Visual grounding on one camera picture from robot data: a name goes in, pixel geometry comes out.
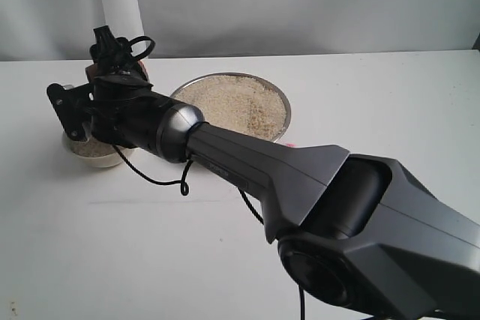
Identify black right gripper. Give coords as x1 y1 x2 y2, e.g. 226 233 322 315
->
88 26 171 154

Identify brown wooden cup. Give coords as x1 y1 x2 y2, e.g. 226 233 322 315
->
85 57 149 85

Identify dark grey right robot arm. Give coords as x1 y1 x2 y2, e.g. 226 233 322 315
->
92 75 479 319

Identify uncooked white rice grains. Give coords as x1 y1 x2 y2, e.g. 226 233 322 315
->
70 137 116 157

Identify small cream ceramic bowl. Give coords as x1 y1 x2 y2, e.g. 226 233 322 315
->
62 133 123 169

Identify rice heap on plate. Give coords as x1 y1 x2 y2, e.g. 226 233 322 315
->
174 76 287 139

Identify white backdrop curtain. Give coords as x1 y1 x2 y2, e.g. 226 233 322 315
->
1 0 479 61

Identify round steel plate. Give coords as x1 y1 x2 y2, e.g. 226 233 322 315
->
169 71 293 144

